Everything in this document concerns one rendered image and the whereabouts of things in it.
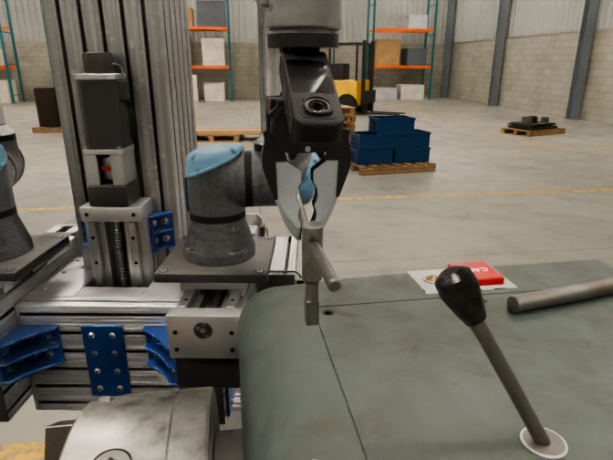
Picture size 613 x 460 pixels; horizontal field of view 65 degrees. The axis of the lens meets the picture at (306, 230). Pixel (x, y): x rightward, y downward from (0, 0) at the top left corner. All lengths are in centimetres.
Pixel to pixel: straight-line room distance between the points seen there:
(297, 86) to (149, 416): 34
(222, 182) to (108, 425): 57
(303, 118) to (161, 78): 76
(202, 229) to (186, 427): 57
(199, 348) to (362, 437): 56
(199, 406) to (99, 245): 74
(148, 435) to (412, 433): 23
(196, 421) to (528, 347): 36
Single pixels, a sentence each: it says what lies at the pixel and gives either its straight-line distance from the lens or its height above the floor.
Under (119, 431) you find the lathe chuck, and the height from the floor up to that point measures 124.
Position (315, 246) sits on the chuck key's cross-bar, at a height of 138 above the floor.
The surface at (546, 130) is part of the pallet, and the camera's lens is 1248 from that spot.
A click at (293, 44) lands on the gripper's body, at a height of 157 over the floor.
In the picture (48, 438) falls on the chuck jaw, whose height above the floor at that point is 120.
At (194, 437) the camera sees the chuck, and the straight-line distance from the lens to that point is 48.
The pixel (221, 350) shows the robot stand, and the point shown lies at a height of 104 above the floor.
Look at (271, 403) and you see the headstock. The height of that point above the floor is 125.
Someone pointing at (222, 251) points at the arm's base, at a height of 119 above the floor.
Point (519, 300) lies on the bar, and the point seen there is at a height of 127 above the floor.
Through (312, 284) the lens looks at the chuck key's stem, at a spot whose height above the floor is 133.
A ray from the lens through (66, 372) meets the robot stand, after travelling 124.
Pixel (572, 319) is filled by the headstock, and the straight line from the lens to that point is 68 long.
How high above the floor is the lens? 155
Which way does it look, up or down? 19 degrees down
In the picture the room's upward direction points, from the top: straight up
